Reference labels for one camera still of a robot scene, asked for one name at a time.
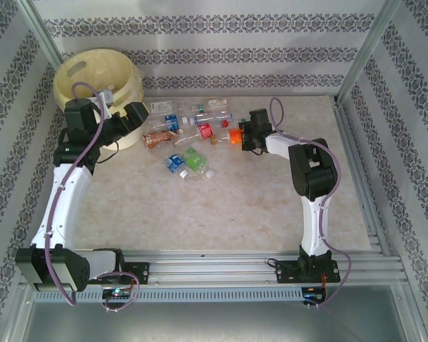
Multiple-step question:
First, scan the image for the black mount plate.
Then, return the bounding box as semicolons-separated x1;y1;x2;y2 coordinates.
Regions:
121;261;151;285
274;261;340;285

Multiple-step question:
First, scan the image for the right controller board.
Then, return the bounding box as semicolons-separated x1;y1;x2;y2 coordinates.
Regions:
301;284;327;306

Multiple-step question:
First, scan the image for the left thin black cable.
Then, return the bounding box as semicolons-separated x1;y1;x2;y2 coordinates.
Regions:
98;140;121;165

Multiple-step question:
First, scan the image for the controller board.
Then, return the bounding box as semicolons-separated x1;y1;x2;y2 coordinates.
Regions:
301;284;327;306
102;287;133;300

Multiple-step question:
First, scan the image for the left black mount plate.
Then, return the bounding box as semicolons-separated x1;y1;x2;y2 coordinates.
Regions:
121;261;151;285

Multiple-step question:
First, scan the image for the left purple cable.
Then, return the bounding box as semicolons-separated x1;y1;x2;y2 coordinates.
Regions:
44;81;141;314

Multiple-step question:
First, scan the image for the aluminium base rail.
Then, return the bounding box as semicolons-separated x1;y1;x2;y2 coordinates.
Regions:
19;249;404;286

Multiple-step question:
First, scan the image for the blue label plastic bottle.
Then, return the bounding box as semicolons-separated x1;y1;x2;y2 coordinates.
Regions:
149;113;188;131
164;152;190;179

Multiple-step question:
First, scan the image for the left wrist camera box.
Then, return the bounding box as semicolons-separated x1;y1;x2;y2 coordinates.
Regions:
98;88;115;118

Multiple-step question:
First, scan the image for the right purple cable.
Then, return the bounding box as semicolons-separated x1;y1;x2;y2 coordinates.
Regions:
269;96;352;308

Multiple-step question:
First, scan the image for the left controller board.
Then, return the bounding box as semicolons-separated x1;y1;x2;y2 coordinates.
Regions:
102;287;133;300

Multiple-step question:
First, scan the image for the red label plastic bottle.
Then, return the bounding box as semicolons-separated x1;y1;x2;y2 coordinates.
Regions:
195;120;230;140

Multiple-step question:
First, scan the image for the purple cable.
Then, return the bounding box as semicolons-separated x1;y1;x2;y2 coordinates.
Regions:
269;96;352;308
44;81;141;314

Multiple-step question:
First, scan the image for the brown label plastic bottle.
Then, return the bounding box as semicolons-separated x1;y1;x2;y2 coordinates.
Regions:
142;130;180;149

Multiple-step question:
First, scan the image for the white ribbed plastic bin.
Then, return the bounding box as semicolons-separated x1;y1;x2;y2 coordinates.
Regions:
53;48;146;150

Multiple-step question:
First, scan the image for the clear bluish plastic bottle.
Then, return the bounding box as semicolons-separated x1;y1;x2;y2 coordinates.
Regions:
188;110;235;125

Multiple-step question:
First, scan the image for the green label clear bottle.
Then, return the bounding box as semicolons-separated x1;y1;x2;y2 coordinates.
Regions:
181;146;215;179

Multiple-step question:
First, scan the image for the right black mount plate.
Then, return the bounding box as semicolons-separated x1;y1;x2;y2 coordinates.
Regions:
274;261;340;285

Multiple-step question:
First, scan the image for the grey slotted cable duct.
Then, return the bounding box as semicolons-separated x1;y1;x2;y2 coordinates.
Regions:
34;287;304;304

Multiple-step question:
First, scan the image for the grey metal sheet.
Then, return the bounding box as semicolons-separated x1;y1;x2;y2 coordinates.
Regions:
19;297;414;342

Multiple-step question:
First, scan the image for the aluminium side rail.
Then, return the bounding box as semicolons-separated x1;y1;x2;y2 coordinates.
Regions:
332;94;393;257

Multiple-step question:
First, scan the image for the clear bottle green band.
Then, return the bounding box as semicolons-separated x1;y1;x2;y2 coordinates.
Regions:
178;102;206;115

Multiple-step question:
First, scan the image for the aluminium frame post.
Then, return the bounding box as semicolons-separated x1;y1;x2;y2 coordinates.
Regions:
337;0;404;106
24;0;64;65

